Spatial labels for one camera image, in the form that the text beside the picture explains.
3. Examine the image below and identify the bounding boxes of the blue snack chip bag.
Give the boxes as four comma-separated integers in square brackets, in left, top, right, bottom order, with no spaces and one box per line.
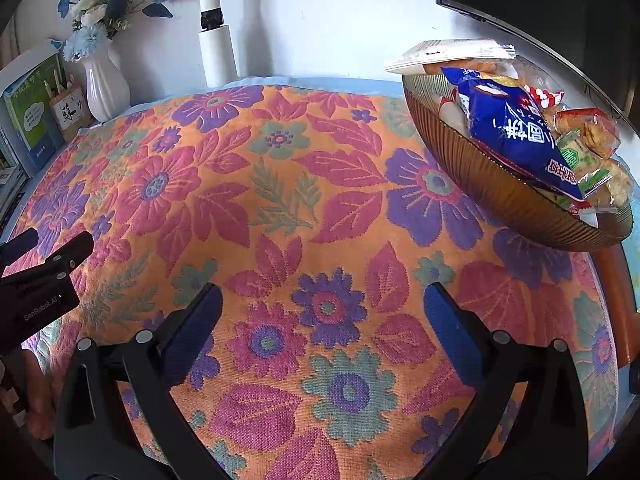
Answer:
[442,67,584,202]

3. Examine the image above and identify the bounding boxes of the amber ribbed glass bowl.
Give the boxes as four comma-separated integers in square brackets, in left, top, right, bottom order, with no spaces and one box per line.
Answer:
[401,75,634,252]

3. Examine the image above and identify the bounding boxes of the orange cake package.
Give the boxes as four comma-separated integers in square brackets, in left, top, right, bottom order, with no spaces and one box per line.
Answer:
[587,159,632,210]

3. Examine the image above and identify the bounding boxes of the stack of books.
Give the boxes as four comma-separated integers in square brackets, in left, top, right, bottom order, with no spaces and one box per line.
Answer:
[0,132,28,229]

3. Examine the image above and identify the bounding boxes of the red orange biscuit packet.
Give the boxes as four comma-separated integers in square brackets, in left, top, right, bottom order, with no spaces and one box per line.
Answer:
[553,108,620,158]

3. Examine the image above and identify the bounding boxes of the clear bread package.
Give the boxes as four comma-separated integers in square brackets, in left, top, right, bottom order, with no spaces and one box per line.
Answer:
[385,39,515,75]

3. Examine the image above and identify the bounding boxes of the floral woven tablecloth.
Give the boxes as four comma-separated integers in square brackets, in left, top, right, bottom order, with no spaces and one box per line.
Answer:
[13,86,618,479]

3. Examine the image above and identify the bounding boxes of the blue artificial flowers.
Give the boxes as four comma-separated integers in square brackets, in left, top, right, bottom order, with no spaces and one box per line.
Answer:
[56,0,172,63]

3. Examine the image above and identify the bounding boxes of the black monitor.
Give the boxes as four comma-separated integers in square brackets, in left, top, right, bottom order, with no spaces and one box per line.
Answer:
[436,0,639,126]

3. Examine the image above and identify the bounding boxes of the blue green book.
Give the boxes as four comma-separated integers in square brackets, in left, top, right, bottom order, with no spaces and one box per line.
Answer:
[1,39,65,178]

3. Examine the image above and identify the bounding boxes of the white ribbed vase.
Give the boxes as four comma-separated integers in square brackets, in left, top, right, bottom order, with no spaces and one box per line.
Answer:
[81,40,131,122]

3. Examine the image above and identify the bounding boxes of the red striped bread bag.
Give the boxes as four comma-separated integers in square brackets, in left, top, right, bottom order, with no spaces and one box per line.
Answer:
[524,84,565,110]

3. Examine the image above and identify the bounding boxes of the person left hand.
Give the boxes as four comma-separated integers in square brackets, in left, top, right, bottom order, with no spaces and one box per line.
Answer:
[3,349,55,441]

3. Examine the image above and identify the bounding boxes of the white green snack packet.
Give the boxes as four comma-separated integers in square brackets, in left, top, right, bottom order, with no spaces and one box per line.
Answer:
[556,129,611,197]

